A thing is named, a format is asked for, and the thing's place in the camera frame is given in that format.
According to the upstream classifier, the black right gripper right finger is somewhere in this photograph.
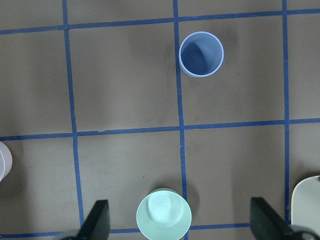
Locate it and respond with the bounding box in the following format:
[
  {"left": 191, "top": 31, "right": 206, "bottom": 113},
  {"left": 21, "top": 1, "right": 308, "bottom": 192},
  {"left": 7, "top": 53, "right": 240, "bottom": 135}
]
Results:
[{"left": 250, "top": 197, "right": 295, "bottom": 240}]

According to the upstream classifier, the mint green bowl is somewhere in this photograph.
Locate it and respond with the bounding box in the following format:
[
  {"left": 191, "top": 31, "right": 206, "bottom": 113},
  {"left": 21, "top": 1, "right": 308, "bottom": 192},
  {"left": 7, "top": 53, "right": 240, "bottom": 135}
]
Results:
[{"left": 136, "top": 188, "right": 192, "bottom": 240}]

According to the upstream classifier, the blue plastic cup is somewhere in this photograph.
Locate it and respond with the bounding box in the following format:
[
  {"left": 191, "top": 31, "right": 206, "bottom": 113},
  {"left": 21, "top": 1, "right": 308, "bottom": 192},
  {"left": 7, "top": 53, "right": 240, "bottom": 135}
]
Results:
[{"left": 178, "top": 31, "right": 224, "bottom": 78}]

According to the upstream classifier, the cream white toaster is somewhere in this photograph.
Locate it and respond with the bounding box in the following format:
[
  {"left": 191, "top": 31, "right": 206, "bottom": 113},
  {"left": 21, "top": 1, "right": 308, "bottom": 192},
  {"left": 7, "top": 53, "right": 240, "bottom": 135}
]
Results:
[{"left": 291, "top": 175, "right": 320, "bottom": 232}]

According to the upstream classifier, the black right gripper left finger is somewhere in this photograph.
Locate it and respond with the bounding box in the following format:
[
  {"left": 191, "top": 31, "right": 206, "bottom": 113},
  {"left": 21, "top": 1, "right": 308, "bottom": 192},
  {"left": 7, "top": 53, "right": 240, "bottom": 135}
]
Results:
[{"left": 76, "top": 200, "right": 111, "bottom": 240}]

